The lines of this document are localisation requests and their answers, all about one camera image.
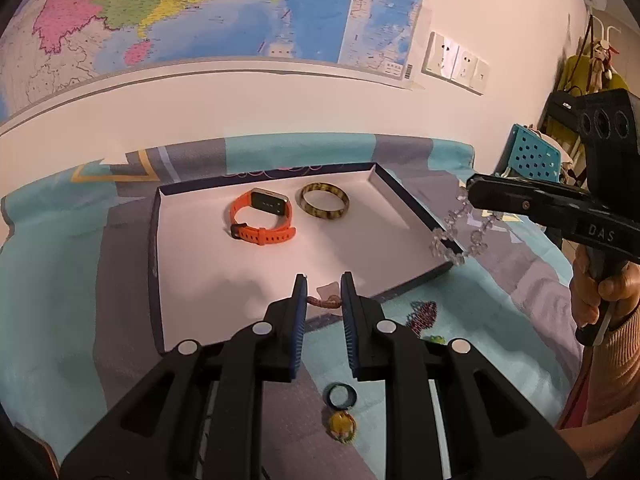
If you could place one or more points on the yellow garment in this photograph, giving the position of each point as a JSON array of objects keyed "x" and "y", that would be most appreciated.
[{"x": 575, "y": 72}]

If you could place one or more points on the person's right hand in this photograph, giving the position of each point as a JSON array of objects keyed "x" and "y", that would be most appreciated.
[{"x": 615, "y": 300}]

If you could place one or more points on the person's right forearm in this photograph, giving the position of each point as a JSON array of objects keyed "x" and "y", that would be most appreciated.
[{"x": 615, "y": 375}]

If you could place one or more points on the white wall socket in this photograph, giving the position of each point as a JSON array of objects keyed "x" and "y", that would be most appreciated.
[
  {"x": 481, "y": 76},
  {"x": 440, "y": 55},
  {"x": 466, "y": 66}
]

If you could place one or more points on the tortoiseshell bangle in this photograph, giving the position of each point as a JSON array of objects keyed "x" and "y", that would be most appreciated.
[{"x": 325, "y": 214}]

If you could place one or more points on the hanging plush toy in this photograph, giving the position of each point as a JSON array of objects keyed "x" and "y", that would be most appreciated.
[{"x": 600, "y": 62}]

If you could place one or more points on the orange smartwatch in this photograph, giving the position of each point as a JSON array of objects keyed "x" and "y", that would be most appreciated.
[{"x": 260, "y": 235}]

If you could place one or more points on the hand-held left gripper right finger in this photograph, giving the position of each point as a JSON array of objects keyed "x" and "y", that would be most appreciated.
[{"x": 350, "y": 327}]

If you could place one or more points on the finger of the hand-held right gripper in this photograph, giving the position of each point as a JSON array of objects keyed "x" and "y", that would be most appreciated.
[{"x": 515, "y": 200}]

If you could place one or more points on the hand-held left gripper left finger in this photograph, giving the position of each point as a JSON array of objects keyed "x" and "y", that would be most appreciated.
[{"x": 299, "y": 322}]

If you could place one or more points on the colourful wall map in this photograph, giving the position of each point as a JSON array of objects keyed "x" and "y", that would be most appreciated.
[{"x": 200, "y": 5}]

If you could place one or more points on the teal grey printed cloth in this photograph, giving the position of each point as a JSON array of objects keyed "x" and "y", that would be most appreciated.
[{"x": 100, "y": 285}]

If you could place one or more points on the dark blue cardboard box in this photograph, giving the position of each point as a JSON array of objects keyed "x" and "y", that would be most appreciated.
[{"x": 310, "y": 255}]

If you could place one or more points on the black handbag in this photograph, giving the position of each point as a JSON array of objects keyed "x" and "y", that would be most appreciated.
[{"x": 557, "y": 115}]

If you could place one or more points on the blue perforated plastic basket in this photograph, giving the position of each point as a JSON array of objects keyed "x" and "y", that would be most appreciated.
[{"x": 530, "y": 152}]

